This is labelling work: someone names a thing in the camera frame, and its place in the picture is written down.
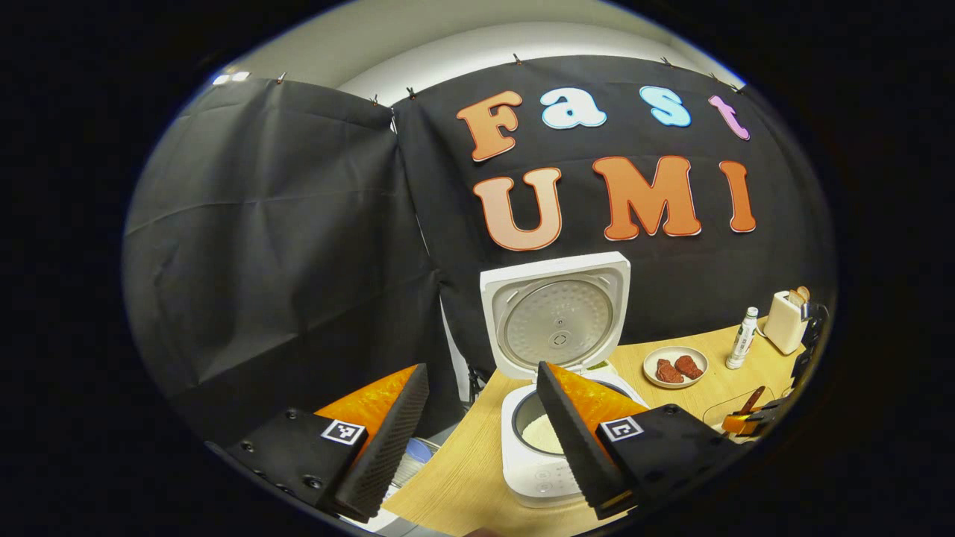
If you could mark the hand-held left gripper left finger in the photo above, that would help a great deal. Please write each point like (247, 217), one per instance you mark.
(392, 447)

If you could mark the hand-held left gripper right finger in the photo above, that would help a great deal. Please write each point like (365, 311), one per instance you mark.
(571, 440)

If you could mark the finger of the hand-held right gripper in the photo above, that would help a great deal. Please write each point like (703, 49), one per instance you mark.
(739, 424)

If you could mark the brown wooden spoon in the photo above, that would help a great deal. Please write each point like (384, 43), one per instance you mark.
(752, 399)

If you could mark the white rice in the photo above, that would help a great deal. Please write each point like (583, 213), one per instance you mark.
(541, 434)

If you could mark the white rice cooker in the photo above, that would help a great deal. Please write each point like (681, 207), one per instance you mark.
(556, 321)

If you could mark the blue round lid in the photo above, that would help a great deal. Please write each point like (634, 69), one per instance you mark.
(419, 450)

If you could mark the white toaster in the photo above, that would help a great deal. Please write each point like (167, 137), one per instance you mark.
(780, 328)

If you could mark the toasted bread slice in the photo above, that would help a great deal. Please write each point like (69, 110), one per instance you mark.
(804, 292)
(795, 298)

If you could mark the white drink bottle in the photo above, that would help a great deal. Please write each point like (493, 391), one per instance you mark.
(742, 339)

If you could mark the white round plate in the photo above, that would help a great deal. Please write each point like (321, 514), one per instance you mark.
(675, 385)

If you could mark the red meat patty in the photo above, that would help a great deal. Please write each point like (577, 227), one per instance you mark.
(689, 367)
(668, 373)

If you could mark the small white sauce dish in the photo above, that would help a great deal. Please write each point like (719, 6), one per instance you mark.
(597, 366)

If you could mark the black tripod stand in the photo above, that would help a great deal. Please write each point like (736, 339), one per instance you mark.
(477, 380)

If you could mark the black backdrop cloth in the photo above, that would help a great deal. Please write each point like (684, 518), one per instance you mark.
(261, 261)

